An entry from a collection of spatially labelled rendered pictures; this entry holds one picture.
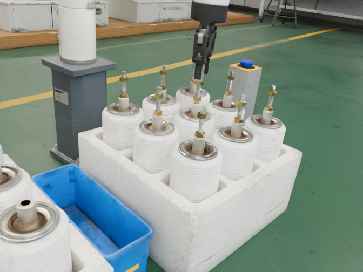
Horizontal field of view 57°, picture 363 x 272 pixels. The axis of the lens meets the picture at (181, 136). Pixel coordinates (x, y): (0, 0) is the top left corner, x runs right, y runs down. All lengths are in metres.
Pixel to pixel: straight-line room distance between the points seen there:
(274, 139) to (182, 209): 0.29
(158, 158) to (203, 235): 0.18
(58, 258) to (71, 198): 0.42
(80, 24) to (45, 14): 1.71
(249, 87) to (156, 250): 0.54
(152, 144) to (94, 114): 0.35
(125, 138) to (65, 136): 0.30
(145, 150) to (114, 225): 0.18
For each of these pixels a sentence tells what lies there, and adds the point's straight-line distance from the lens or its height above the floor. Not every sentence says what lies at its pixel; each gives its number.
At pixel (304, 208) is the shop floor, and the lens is 1.00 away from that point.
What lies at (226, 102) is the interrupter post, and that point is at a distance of 0.85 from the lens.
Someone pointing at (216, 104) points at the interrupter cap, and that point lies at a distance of 0.86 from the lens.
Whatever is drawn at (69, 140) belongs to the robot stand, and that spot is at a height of 0.08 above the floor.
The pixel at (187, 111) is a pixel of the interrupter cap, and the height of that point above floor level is 0.25.
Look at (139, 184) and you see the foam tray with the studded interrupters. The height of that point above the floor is 0.16.
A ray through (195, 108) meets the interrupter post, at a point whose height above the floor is 0.27.
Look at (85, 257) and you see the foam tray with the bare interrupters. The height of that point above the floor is 0.18.
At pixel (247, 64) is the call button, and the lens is 1.01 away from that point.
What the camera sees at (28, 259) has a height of 0.23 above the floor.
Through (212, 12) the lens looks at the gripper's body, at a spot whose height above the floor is 0.48.
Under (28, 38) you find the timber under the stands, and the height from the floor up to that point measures 0.05.
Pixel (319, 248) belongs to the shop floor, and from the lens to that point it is 0.89.
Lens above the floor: 0.55
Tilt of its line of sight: 26 degrees down
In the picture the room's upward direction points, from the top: 6 degrees clockwise
